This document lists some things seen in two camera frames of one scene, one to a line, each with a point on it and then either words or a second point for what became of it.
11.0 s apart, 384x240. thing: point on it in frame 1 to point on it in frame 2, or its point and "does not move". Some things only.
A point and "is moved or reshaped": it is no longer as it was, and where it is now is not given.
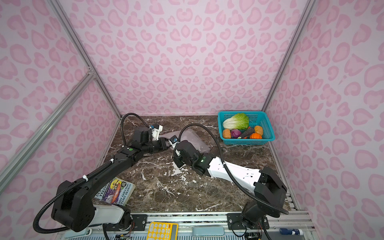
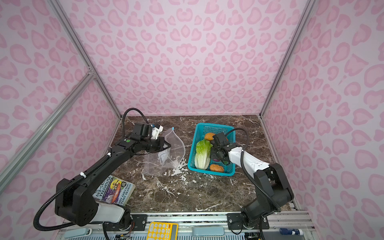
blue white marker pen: x=293 y=231 does not move
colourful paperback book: x=117 y=191 does not move
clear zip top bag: x=188 y=134 to x=159 y=162
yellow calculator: x=161 y=231 does not move
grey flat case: x=208 y=231 does not move
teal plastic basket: x=244 y=128 is moved or reshaped
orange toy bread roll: x=259 y=130 to x=208 y=136
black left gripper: x=162 y=141 does not move
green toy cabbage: x=238 y=121 to x=202 y=157
